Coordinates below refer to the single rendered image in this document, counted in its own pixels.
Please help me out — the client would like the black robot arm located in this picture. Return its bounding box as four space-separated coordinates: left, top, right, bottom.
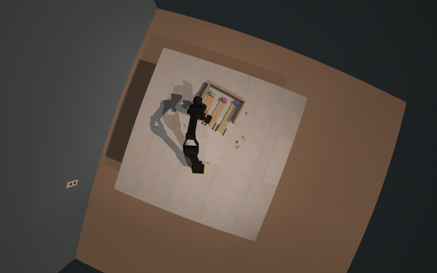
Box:
183 96 206 174

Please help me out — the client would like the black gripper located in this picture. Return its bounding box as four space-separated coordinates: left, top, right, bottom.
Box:
199 111 212 124

